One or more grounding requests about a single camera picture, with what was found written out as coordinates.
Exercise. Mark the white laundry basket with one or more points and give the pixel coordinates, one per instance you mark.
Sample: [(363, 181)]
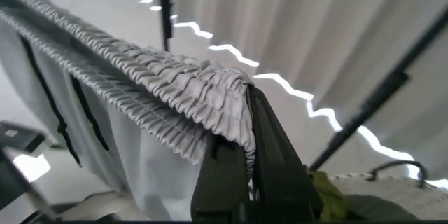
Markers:
[(402, 189)]

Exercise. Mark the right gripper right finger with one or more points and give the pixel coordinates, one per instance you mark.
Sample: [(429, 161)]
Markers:
[(280, 175)]

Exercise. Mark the green garment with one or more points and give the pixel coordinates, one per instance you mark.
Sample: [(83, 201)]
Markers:
[(329, 196)]

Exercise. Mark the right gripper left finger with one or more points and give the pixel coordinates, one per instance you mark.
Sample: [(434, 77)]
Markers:
[(224, 189)]

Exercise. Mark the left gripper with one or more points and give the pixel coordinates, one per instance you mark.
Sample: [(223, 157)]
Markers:
[(14, 185)]

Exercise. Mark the black clothes rack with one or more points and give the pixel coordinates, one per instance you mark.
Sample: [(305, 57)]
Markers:
[(381, 94)]

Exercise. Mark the pale grey shorts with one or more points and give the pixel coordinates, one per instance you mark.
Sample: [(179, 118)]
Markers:
[(157, 87)]

